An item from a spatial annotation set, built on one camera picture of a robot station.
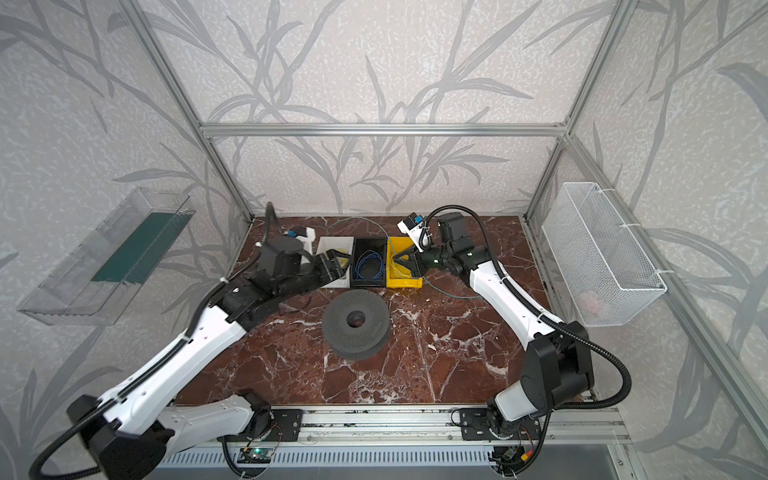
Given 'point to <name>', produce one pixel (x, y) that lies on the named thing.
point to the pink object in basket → (590, 301)
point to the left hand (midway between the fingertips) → (349, 254)
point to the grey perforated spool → (356, 325)
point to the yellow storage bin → (398, 275)
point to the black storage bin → (369, 256)
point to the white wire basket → (606, 273)
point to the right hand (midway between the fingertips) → (398, 249)
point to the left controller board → (254, 455)
